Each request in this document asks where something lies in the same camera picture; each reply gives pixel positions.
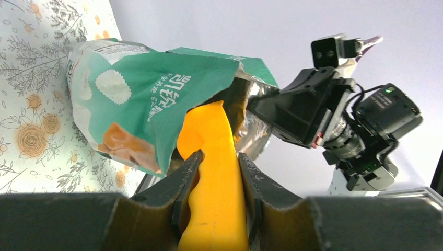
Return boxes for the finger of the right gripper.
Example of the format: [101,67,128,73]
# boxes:
[248,79,331,146]

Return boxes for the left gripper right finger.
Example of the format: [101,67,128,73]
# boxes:
[238,153,442,250]

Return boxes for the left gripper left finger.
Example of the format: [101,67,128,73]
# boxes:
[1,151,204,250]

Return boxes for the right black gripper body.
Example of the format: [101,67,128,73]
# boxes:
[276,67,356,149]

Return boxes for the orange plastic scoop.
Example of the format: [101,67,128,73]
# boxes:
[177,101,249,250]

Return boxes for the green pet food bag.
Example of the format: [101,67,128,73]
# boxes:
[65,39,278,176]

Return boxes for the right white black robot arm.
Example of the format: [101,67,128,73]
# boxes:
[247,67,423,196]

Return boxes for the floral patterned table mat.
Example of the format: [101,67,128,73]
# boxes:
[1,1,144,197]

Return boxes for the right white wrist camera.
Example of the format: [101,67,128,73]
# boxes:
[310,33,383,69]

